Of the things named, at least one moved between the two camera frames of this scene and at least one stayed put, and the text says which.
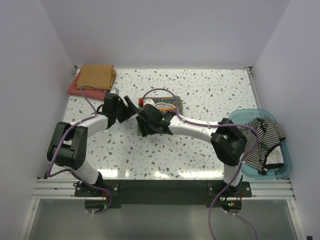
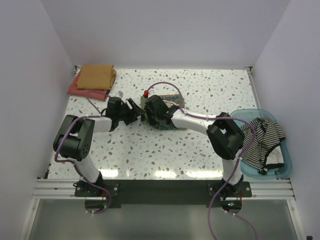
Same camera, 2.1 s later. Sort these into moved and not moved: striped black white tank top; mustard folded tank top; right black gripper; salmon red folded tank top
Moved: right black gripper
Not moved: mustard folded tank top; striped black white tank top; salmon red folded tank top
